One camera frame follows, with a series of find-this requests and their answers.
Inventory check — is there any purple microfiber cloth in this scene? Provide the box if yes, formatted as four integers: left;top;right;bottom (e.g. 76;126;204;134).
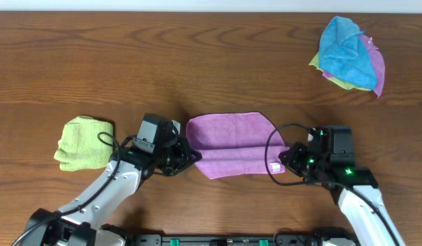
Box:
186;112;288;179

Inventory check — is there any folded light green cloth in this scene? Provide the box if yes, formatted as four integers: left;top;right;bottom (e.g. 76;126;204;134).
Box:
54;115;114;172

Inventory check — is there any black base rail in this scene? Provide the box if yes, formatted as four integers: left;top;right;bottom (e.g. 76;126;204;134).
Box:
129;234;360;246

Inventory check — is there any yellow-green cloth in pile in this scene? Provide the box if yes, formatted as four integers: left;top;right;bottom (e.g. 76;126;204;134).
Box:
309;53;369;91

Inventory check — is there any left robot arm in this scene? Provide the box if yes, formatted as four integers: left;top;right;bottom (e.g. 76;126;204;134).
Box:
13;116;202;246

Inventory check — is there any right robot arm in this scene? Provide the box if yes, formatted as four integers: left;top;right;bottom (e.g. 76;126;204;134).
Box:
279;142;405;245

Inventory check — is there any blue cloth in pile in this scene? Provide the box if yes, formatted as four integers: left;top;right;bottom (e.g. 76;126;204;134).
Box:
318;16;378;90

